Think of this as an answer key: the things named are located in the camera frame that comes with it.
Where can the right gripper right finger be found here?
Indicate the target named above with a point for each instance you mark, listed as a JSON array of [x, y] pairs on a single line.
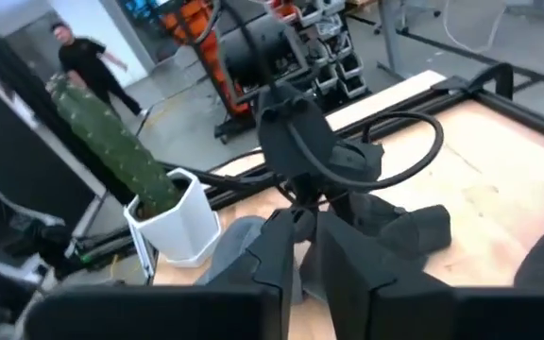
[[357, 274]]

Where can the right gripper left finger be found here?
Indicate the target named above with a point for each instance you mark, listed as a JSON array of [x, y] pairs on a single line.
[[277, 255]]

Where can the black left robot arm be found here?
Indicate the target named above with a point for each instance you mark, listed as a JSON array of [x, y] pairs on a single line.
[[291, 132]]

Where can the storage bin rack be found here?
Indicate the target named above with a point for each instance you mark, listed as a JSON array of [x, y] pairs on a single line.
[[343, 71]]

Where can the white hexagonal plant pot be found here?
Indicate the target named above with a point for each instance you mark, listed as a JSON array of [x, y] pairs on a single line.
[[182, 226]]

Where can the grey table foot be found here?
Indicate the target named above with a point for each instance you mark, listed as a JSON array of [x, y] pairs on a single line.
[[390, 38]]

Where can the black cylindrical drum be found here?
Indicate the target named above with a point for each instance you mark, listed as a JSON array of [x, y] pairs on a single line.
[[262, 52]]

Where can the orange industrial machine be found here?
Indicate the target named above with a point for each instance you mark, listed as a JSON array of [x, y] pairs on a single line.
[[210, 52]]

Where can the green cactus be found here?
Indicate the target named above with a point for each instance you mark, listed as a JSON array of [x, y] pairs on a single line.
[[111, 141]]

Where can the person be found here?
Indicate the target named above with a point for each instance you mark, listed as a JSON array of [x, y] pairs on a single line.
[[83, 56]]

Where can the black partition panel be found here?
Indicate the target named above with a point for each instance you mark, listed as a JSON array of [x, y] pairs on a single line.
[[12, 156]]

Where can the black metal table frame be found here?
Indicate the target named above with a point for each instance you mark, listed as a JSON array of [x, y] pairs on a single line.
[[536, 125]]

